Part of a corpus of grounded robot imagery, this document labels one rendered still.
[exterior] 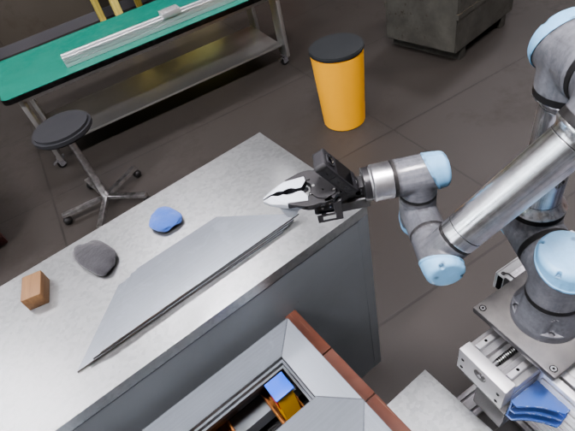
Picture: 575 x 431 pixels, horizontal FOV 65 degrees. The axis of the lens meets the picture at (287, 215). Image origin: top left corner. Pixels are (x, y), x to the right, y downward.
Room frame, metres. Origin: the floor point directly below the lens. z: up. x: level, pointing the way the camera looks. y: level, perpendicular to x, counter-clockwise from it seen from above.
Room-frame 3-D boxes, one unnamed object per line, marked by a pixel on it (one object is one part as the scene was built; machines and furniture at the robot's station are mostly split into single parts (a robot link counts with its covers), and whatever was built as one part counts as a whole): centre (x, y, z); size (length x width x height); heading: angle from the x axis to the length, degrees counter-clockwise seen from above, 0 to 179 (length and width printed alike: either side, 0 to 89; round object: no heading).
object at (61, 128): (2.68, 1.27, 0.35); 0.67 x 0.64 x 0.71; 16
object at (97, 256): (1.05, 0.63, 1.06); 0.20 x 0.10 x 0.03; 41
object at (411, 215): (0.62, -0.27, 1.33); 0.11 x 0.08 x 0.11; 174
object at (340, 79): (2.95, -0.63, 0.30); 0.39 x 0.38 x 0.61; 20
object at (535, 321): (0.48, -0.52, 1.09); 0.15 x 0.15 x 0.10
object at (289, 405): (0.56, 0.14, 0.78); 0.05 x 0.05 x 0.19; 26
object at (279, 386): (0.56, 0.14, 0.88); 0.06 x 0.06 x 0.02; 26
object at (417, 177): (0.64, -0.27, 1.43); 0.11 x 0.08 x 0.09; 84
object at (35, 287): (0.97, 0.80, 1.07); 0.10 x 0.06 x 0.05; 11
